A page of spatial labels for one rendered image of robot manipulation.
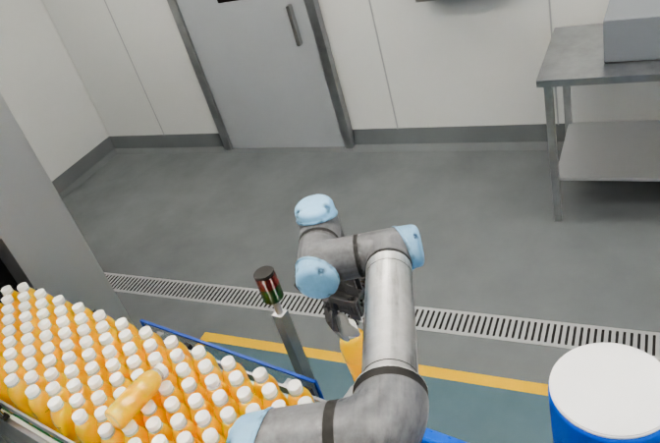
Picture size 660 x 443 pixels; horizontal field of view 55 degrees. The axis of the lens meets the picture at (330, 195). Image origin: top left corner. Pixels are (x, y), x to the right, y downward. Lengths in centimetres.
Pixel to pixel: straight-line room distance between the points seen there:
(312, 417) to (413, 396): 12
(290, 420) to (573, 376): 104
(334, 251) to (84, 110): 543
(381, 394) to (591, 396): 95
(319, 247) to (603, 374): 88
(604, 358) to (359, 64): 335
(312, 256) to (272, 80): 402
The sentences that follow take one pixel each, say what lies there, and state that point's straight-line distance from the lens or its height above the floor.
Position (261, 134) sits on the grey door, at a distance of 536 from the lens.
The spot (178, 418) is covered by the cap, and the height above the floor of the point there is 109.
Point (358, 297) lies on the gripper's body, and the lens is 126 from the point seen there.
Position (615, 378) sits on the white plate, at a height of 104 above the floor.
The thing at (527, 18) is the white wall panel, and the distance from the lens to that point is 426.
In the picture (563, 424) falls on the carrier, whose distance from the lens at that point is 167.
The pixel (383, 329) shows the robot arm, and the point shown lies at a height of 173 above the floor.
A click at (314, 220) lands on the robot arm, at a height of 173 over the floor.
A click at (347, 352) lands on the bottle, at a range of 142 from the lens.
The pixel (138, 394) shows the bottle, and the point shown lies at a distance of 186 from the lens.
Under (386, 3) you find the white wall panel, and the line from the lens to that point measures 445.
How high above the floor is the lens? 234
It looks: 31 degrees down
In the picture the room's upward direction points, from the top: 17 degrees counter-clockwise
